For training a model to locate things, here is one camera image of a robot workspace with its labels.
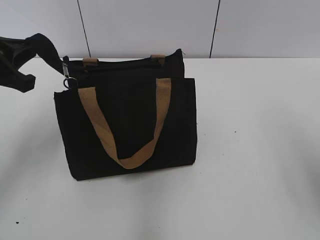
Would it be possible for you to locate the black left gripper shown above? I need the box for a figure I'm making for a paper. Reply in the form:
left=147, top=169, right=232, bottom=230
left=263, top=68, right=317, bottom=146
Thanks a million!
left=0, top=37, right=36, bottom=93

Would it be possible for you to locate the black shoulder strap with clasp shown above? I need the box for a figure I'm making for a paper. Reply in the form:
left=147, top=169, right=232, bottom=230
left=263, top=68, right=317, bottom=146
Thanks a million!
left=23, top=33, right=79, bottom=89

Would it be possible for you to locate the black canvas tote bag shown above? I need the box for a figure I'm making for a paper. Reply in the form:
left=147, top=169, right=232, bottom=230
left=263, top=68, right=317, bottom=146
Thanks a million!
left=54, top=49, right=198, bottom=181

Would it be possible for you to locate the tan rear bag handle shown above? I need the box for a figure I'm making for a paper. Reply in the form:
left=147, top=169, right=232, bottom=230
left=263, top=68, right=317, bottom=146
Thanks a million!
left=82, top=54, right=166, bottom=67

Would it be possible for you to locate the tan bag handle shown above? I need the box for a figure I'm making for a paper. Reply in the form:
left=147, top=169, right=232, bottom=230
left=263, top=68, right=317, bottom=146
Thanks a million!
left=82, top=54, right=166, bottom=67
left=78, top=78, right=172, bottom=170

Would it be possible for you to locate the tan front bag handle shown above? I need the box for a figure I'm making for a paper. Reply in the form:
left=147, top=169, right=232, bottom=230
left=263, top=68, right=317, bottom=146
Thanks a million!
left=78, top=78, right=172, bottom=170

